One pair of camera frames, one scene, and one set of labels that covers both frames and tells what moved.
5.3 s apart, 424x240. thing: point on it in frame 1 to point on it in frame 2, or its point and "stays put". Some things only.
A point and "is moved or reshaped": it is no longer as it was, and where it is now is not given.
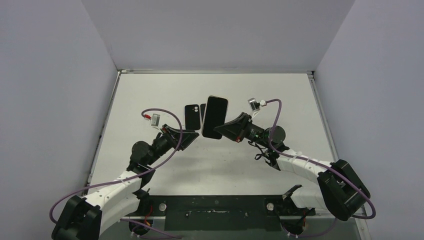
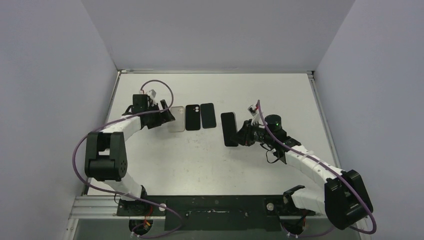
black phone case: [192, 117] stays put
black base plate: [219, 212] stays put
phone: [215, 114] is moved or reshaped
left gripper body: [166, 141] to [154, 119]
